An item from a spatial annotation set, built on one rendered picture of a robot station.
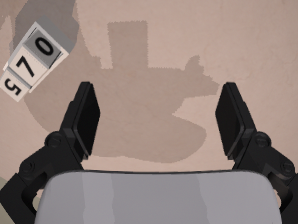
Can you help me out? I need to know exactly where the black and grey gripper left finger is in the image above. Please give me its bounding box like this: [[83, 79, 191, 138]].
[[0, 81, 100, 224]]

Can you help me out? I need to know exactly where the white number cube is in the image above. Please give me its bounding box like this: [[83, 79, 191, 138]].
[[0, 65, 33, 102], [9, 29, 61, 86]]

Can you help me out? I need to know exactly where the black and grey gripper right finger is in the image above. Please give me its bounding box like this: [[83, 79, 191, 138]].
[[215, 82, 298, 224]]

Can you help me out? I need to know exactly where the white rectangular tray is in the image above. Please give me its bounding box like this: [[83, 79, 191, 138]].
[[3, 14, 75, 93]]

